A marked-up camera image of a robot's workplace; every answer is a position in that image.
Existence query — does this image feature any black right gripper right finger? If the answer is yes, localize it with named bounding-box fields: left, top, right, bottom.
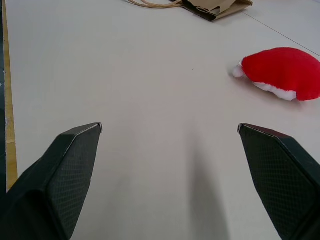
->
left=237, top=122, right=320, bottom=240

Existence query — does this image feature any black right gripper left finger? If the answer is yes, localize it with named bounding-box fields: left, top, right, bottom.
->
left=0, top=122, right=104, bottom=240

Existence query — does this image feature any brown paper bag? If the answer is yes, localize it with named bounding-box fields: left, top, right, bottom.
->
left=129, top=0, right=254, bottom=23

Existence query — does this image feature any red santa hat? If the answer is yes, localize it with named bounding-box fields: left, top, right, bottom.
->
left=232, top=47, right=320, bottom=102

